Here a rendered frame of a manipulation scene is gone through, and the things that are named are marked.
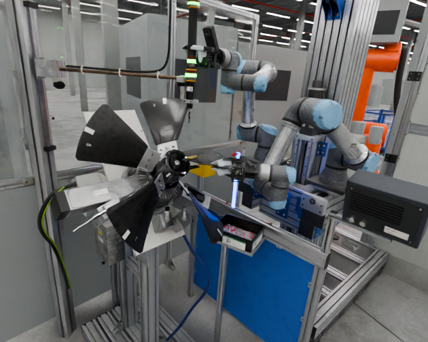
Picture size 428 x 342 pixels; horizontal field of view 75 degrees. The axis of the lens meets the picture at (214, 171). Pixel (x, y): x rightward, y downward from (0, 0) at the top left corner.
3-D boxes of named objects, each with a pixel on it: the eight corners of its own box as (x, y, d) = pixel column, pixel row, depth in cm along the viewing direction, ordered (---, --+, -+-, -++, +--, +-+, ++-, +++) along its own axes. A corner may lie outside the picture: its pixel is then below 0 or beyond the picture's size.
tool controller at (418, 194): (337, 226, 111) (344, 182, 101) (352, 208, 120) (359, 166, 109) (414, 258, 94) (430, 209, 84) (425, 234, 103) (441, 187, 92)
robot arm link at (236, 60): (242, 70, 133) (244, 51, 130) (229, 69, 124) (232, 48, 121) (228, 69, 137) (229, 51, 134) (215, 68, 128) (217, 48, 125)
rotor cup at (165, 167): (140, 168, 114) (153, 155, 105) (164, 154, 124) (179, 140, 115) (162, 196, 115) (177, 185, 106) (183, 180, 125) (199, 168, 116)
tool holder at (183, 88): (174, 102, 110) (174, 76, 107) (179, 100, 117) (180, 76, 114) (195, 104, 109) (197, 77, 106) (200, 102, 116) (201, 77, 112)
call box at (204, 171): (186, 172, 174) (187, 156, 171) (198, 169, 181) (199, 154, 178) (203, 180, 164) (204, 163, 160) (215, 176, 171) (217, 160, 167)
